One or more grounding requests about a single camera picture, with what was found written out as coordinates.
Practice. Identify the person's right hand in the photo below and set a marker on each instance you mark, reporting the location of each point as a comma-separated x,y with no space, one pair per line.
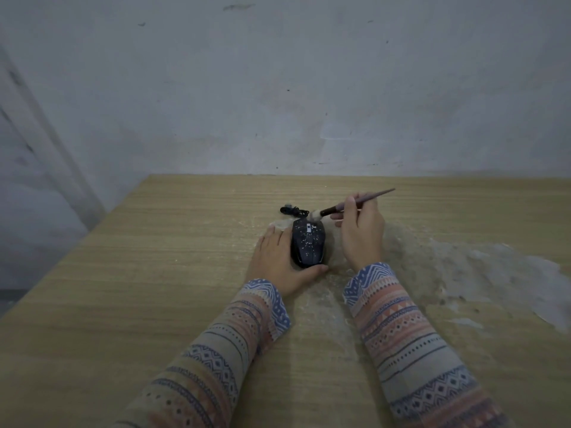
363,238

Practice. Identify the person's left hand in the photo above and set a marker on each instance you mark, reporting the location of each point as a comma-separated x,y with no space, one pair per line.
272,265

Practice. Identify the person's left thumb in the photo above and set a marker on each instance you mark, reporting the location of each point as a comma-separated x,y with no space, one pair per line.
312,270

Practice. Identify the person's right fingers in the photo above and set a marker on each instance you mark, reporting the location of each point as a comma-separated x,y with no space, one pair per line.
348,211

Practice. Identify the small soft cleaning brush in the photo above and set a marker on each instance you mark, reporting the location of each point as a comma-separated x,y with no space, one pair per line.
352,204

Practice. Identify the black computer mouse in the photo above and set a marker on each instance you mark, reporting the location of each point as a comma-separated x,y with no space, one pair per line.
308,243

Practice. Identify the person's right forearm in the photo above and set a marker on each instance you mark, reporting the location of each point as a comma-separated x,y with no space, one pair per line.
415,352

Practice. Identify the person's left forearm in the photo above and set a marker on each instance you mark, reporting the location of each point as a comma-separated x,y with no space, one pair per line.
209,356

